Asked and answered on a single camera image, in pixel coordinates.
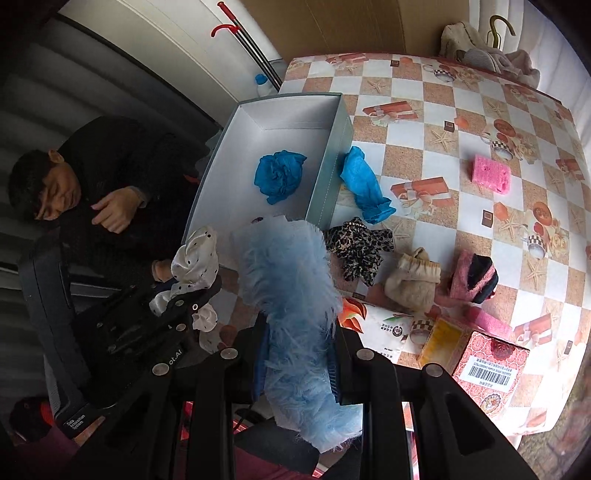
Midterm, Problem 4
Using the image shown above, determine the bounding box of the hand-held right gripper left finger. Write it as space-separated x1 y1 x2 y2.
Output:
78 323 273 480

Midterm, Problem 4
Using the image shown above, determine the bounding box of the white curtain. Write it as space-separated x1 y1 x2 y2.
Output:
468 0 591 153

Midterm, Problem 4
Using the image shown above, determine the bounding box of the white snack packet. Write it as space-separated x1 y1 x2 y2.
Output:
339 298 416 356

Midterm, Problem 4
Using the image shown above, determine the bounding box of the brown cardboard sheet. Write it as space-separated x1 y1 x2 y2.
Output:
240 0 472 58

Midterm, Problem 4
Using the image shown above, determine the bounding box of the white polka dot scarf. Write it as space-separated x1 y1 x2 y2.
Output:
148 225 220 354

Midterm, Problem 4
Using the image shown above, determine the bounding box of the pink foam strip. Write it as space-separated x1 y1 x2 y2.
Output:
434 295 513 340

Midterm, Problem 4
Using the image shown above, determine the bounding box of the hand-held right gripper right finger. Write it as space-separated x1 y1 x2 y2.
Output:
324 327 540 480

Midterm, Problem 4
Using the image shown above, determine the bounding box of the pink fuzzy sock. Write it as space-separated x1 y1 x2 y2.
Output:
448 250 500 305

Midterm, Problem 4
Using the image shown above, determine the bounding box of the pile of beige clothes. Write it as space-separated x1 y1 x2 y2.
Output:
438 21 541 88

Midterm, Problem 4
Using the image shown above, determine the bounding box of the metal pole with red grip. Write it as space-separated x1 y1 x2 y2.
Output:
217 1 283 90

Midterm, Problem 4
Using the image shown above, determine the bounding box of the grey cardboard box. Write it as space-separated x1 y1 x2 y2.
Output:
185 92 355 271

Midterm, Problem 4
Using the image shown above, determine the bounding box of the pink sponge block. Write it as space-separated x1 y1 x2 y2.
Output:
470 154 512 193

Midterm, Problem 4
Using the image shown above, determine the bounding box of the checkered printed tablecloth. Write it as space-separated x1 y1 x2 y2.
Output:
217 53 591 435

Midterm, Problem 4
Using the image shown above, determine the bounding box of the red patterned box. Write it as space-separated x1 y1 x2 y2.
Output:
451 330 532 423

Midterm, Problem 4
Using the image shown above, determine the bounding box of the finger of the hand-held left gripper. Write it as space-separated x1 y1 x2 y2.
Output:
152 276 225 325

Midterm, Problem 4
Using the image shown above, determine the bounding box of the yellow packet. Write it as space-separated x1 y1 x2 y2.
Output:
417 318 472 370

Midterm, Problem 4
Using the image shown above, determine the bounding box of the leopard print cloth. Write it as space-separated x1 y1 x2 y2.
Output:
323 216 395 286

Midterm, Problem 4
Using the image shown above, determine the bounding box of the beige sock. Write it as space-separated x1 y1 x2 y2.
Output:
384 247 441 311

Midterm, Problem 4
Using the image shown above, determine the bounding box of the light blue fluffy cloth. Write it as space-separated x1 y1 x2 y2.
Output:
231 219 356 455

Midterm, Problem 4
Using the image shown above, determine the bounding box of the metal pole with red hook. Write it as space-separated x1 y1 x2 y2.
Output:
211 18 275 89

